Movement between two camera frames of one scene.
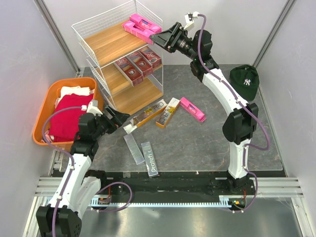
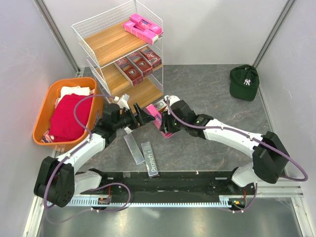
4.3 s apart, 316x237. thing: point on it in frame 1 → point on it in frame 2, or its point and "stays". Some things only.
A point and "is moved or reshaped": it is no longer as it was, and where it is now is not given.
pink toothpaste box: [144, 22] stays
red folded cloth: [63, 126] stays
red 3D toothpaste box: [142, 64] stays
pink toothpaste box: [142, 34] stays
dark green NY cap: [245, 81] stays
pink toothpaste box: [192, 109] is moved or reshaped
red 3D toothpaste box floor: [131, 70] stays
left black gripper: [118, 120] → [145, 118]
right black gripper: [168, 38] → [166, 126]
